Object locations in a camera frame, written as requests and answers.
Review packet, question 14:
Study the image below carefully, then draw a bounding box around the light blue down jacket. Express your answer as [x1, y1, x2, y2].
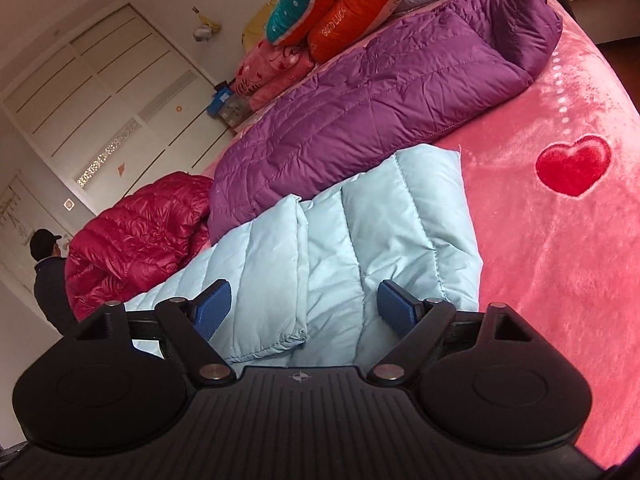
[126, 144, 483, 370]

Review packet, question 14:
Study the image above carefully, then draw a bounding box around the purple down jacket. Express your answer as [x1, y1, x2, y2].
[208, 0, 563, 240]

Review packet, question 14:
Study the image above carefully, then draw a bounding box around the crimson red down jacket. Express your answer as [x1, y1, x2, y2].
[65, 171, 213, 321]

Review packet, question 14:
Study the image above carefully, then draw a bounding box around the person in black cap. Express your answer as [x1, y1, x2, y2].
[29, 229, 78, 336]

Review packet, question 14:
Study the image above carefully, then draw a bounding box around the pink bed with blanket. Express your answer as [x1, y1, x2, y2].
[199, 0, 640, 470]

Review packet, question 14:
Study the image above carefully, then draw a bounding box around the white sliding wardrobe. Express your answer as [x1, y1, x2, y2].
[1, 6, 233, 214]

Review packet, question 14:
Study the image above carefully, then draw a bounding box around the blue box on shelf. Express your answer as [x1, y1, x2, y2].
[206, 84, 233, 117]

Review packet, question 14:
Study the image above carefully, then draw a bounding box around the pink folded quilt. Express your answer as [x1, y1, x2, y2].
[231, 39, 314, 112]

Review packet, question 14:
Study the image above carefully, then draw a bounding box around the teal orange folded quilt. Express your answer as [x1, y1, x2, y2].
[266, 0, 402, 64]

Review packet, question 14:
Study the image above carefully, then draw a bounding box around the wall lamp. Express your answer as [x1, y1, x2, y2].
[192, 6, 221, 42]

